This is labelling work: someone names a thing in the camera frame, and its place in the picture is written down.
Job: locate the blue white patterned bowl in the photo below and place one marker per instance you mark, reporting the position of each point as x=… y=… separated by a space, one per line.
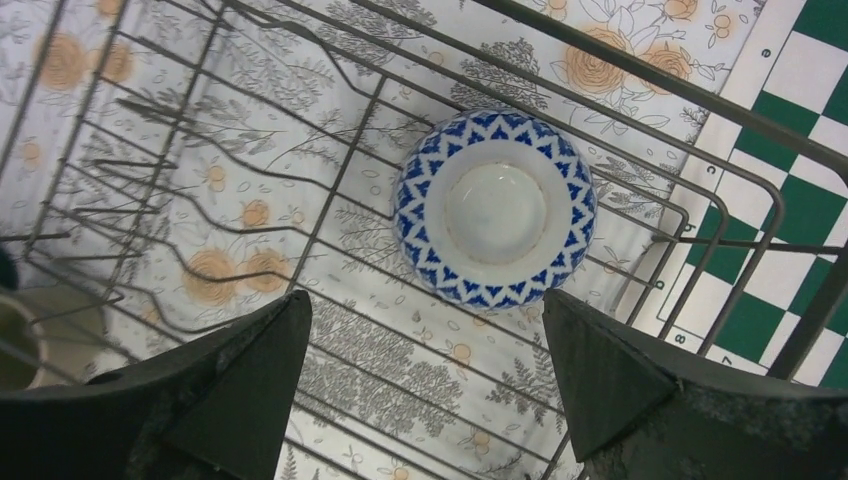
x=493 y=207

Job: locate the dark green mug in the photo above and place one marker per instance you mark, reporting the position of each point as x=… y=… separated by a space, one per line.
x=9 y=276

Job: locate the green white chessboard mat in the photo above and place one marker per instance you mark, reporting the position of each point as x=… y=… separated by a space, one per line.
x=765 y=233

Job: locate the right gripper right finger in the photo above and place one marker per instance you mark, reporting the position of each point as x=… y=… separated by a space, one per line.
x=637 y=407

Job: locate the black wire dish rack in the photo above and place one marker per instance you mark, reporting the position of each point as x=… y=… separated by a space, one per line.
x=168 y=166

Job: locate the beige mug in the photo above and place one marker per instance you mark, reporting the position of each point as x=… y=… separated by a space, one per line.
x=49 y=336

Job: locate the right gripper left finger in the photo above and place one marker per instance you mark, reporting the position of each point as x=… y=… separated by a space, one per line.
x=214 y=408

